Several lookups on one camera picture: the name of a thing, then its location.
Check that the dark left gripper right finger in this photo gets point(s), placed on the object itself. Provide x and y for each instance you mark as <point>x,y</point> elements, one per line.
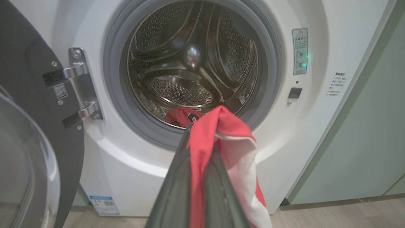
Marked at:
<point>221,202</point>

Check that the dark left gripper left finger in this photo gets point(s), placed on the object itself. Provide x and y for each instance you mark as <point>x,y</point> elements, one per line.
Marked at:
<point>174,196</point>

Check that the red garment with white sleeve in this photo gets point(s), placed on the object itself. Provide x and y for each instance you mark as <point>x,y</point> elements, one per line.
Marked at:
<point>234,152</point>

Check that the red garment with white trim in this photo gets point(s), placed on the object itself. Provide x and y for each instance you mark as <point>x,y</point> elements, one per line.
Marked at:
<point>178,116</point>

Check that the black round glass washer door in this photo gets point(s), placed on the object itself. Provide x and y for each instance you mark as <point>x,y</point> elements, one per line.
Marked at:
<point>34,126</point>

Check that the white front-load washing machine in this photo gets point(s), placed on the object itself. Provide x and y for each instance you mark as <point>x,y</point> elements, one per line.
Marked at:
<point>316,133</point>

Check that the black door latch socket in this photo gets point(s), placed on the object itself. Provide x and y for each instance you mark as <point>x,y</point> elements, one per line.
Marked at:
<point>295,93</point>

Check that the stainless steel washing machine drum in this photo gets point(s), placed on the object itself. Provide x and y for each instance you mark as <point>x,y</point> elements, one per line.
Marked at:
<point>190,63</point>

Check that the chrome door hinge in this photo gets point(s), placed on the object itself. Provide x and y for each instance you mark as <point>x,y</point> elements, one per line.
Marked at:
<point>84,85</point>

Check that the blue energy label sticker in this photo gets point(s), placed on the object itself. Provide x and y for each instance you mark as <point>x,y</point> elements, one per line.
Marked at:
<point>104,205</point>

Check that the small black text sticker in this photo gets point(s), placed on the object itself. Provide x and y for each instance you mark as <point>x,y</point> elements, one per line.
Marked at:
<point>337,84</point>

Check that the green warning sticker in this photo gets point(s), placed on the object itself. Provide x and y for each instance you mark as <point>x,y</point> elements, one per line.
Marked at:
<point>300,52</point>

